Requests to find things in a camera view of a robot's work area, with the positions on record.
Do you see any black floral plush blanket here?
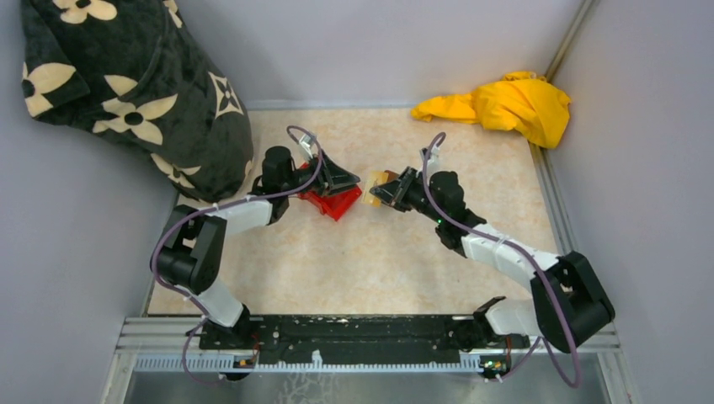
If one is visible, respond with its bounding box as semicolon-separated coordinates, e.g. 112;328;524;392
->
19;1;255;203

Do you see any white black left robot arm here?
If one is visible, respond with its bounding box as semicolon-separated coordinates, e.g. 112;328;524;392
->
150;146;360;348

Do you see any white slotted cable duct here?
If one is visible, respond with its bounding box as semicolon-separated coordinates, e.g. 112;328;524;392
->
134;351;483;374

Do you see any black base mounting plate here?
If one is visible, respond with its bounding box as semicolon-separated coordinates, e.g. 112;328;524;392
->
199;315;530;365

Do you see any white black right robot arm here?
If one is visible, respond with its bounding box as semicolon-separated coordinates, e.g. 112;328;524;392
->
370;167;615;353

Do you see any red plastic bin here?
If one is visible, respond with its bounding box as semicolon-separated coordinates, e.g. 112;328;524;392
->
297;164;362;221

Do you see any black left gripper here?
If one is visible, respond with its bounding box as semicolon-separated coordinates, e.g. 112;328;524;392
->
283;148;360;198

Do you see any brown leather card holder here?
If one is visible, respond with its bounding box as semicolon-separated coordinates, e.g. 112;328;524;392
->
382;170;399;183

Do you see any yellow credit card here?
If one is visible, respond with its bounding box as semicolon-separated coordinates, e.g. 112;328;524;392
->
361;171;389;209

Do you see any yellow crumpled cloth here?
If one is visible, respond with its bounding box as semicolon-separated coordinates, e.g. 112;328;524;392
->
411;71;572;149

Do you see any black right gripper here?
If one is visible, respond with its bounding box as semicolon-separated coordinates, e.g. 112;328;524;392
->
371;166;445;224

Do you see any aluminium frame rail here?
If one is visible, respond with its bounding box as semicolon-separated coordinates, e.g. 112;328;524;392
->
114;313;621;355

